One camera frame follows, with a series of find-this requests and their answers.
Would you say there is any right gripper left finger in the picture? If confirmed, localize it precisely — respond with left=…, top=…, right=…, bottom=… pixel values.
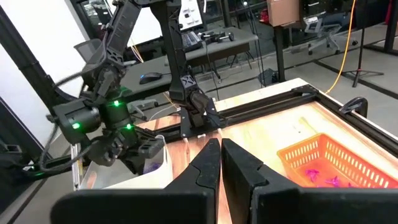
left=50, top=138, right=222, bottom=224

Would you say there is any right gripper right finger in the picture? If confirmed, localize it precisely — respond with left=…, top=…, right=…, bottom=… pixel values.
left=221, top=138, right=398, bottom=224

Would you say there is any purple plastic spider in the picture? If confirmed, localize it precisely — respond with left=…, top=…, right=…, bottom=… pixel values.
left=305, top=168, right=321, bottom=182
left=325, top=175, right=341, bottom=188

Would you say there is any clear plastic bin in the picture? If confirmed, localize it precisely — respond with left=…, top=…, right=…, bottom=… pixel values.
left=76, top=134, right=174, bottom=190

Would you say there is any red plastic mesh basket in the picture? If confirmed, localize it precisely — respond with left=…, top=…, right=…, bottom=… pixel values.
left=276, top=133, right=398, bottom=189

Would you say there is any black computer mouse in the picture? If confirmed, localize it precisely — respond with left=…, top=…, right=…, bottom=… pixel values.
left=139, top=72, right=164, bottom=85

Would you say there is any black diagonal beam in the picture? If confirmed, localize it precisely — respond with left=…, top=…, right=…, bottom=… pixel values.
left=0, top=5, right=62, bottom=108

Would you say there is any black keyboard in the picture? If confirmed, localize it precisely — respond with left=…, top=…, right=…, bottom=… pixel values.
left=181, top=30, right=203, bottom=53

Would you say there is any black floor bin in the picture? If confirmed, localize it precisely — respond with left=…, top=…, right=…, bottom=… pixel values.
left=257, top=68, right=280, bottom=87

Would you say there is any grey side table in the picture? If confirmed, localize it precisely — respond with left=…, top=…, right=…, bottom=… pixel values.
left=119, top=26, right=259, bottom=96

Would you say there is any white pegboard panel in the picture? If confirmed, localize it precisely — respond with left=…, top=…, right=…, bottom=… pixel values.
left=179, top=0, right=205, bottom=31

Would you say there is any black tripod stand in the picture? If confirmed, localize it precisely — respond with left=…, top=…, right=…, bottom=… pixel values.
left=341, top=0, right=386, bottom=88

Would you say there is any white office chair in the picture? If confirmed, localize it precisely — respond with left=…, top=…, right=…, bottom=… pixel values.
left=303, top=11, right=359, bottom=56

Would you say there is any brown cardboard box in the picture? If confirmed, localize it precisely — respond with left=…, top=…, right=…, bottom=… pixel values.
left=266, top=0, right=301, bottom=27

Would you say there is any silver metal bracket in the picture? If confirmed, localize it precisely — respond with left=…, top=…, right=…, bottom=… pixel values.
left=70, top=142, right=84, bottom=191

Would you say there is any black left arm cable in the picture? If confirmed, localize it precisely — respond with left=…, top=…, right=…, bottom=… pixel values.
left=37, top=70, right=105, bottom=174

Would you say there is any black frame hook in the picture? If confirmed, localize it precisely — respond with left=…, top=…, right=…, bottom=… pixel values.
left=338, top=96, right=369, bottom=119

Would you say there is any black metal handle tool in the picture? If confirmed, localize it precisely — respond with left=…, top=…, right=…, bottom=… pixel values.
left=200, top=30, right=235, bottom=44

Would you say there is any yellow floor cable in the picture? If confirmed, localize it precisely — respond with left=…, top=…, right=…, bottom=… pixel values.
left=324, top=0, right=357, bottom=95

